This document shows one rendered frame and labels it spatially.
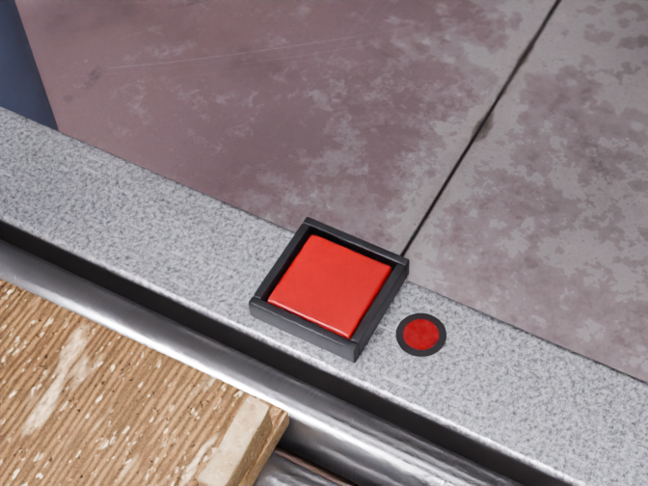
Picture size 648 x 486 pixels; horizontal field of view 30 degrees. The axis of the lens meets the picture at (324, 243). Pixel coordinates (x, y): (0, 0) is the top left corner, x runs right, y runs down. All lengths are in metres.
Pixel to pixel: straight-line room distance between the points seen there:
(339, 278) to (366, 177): 1.23
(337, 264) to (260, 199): 1.21
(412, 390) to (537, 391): 0.08
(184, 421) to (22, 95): 0.77
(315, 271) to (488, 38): 1.48
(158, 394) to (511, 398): 0.21
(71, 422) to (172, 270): 0.13
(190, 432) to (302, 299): 0.11
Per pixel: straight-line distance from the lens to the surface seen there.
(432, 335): 0.76
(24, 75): 1.42
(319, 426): 0.73
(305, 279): 0.77
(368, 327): 0.75
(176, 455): 0.71
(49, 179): 0.87
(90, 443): 0.73
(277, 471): 0.72
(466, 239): 1.93
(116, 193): 0.85
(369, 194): 1.98
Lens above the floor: 1.57
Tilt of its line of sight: 55 degrees down
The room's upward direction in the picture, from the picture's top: 4 degrees counter-clockwise
